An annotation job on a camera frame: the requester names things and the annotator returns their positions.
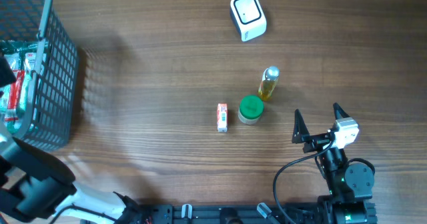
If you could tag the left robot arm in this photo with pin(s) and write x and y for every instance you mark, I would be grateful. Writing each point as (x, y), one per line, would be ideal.
(48, 188)

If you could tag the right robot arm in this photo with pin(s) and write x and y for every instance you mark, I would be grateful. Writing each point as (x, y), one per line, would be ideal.
(350, 181)

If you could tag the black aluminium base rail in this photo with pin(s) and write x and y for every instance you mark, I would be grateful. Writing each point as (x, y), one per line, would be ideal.
(298, 212)

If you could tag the green white wipes packet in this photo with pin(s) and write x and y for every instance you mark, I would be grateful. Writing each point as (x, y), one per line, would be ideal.
(21, 57)

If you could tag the grey plastic mesh basket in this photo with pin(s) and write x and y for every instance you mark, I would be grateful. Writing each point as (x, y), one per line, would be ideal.
(47, 120)

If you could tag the green lid jar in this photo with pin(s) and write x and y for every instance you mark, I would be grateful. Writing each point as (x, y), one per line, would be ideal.
(250, 109)

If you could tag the small orange white box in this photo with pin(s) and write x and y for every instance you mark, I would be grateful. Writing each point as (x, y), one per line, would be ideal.
(222, 117)

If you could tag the yellow dish soap bottle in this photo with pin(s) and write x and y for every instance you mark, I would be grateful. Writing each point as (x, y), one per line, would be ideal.
(268, 83)

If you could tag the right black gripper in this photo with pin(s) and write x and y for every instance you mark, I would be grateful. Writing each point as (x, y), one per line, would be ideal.
(301, 134)

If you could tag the white barcode scanner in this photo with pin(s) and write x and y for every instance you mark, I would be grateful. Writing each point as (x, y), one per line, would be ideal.
(248, 18)

